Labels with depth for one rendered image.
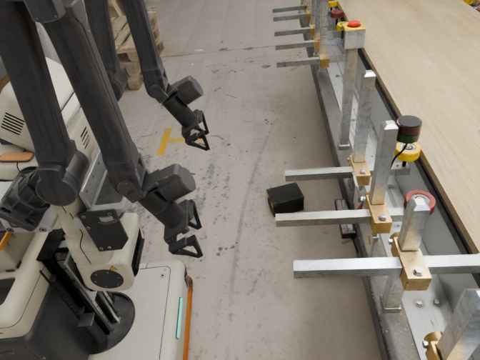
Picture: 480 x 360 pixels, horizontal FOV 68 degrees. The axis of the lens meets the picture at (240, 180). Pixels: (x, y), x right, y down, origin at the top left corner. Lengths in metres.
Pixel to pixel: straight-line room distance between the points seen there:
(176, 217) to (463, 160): 0.92
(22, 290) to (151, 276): 0.67
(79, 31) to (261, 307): 1.58
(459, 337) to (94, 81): 0.72
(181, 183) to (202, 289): 1.32
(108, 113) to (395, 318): 0.89
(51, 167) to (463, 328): 0.75
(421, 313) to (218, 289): 1.09
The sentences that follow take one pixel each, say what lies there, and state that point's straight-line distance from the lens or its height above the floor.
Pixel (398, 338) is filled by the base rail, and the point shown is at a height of 0.70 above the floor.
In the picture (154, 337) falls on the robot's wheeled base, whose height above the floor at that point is 0.28.
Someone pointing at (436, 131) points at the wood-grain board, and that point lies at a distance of 1.44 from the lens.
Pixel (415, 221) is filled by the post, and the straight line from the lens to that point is 0.85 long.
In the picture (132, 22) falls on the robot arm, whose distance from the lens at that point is 1.06.
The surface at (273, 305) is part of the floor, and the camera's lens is 1.93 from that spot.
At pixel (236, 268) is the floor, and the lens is 2.07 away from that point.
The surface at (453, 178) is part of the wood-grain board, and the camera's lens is 1.25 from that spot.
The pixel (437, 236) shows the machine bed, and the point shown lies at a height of 0.72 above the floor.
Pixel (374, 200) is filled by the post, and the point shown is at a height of 0.89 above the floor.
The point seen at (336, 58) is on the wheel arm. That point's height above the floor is 0.81.
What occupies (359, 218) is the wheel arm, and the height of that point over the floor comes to 0.86.
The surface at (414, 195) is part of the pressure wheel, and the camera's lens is 1.16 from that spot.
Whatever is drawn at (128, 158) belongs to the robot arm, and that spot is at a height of 1.28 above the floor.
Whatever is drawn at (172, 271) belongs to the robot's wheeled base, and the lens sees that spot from 1.78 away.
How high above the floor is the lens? 1.67
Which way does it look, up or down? 41 degrees down
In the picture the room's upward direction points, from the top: 9 degrees counter-clockwise
